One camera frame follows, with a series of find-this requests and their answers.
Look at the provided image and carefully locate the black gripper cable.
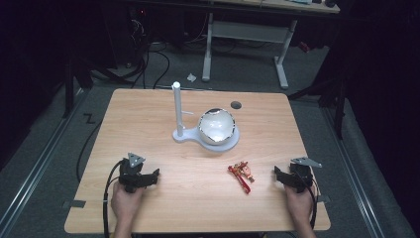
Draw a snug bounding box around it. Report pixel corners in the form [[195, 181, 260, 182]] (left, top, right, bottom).
[[296, 171, 320, 230], [102, 159, 127, 238]]

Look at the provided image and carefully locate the dark computer tower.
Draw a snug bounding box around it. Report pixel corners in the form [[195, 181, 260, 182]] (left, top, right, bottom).
[[102, 4, 154, 68]]

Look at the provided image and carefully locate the white stand with pole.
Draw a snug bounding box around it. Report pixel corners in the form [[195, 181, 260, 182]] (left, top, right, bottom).
[[170, 81, 241, 154]]

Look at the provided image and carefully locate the black floor cable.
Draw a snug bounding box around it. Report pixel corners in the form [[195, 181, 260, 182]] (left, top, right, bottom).
[[75, 120, 104, 183]]

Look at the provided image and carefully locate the white-framed desk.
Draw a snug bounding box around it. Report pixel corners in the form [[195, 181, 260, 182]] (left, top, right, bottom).
[[201, 0, 342, 90]]

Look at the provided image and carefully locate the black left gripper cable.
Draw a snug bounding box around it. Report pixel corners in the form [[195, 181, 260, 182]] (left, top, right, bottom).
[[102, 159, 127, 238]]

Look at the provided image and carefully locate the metal floor rail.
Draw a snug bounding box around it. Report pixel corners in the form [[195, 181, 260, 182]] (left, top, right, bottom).
[[0, 88, 89, 232], [321, 105, 387, 238]]

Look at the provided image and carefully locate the black cable bundle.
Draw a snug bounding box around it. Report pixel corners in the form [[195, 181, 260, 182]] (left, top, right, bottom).
[[125, 39, 171, 90]]

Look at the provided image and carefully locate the person's right hand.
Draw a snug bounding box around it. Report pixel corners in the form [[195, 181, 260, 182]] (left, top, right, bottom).
[[283, 183, 319, 226]]

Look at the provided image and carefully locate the person's left hand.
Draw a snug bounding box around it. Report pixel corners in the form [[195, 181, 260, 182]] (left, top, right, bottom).
[[110, 180, 146, 223]]

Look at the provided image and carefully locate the black metal stand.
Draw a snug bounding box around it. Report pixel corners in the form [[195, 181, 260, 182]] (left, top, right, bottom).
[[287, 59, 352, 140], [60, 49, 133, 119]]

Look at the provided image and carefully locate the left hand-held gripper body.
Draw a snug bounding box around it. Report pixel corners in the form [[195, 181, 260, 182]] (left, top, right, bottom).
[[118, 152, 147, 194]]

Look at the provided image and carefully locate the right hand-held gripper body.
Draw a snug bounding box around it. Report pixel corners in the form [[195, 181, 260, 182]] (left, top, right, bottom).
[[288, 157, 323, 194]]

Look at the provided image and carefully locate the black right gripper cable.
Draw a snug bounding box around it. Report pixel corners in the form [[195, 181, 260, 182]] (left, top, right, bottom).
[[296, 171, 320, 230]]

